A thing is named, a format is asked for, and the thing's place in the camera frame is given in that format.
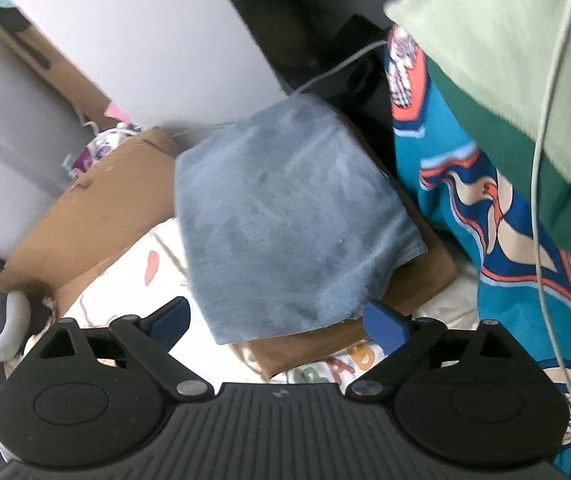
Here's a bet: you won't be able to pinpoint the teal patterned cloth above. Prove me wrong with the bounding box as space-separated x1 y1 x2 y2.
384 23 571 480

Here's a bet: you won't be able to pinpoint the cream bear print bedsheet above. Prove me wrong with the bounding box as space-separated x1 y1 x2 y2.
4 216 482 396

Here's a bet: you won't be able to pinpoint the upright cardboard panel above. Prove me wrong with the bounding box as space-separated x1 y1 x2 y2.
0 8 117 129

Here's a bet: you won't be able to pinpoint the folded brown garment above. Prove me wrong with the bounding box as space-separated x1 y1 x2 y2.
231 102 457 379

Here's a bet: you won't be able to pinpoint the brown cardboard sheet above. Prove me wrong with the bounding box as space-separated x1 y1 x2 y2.
0 128 181 314

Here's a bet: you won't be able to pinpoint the dark bag in background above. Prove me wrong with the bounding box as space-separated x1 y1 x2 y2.
205 0 417 126

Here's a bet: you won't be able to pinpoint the black cloth under pillow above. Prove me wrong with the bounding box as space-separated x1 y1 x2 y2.
27 296 58 336

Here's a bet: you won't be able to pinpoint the light green cloth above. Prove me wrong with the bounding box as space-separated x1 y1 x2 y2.
384 0 571 184

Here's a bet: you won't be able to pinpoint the blue denim pants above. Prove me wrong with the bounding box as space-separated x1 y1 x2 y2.
174 94 427 344

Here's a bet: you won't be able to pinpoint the grey neck pillow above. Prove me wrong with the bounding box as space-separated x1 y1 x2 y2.
0 290 31 363

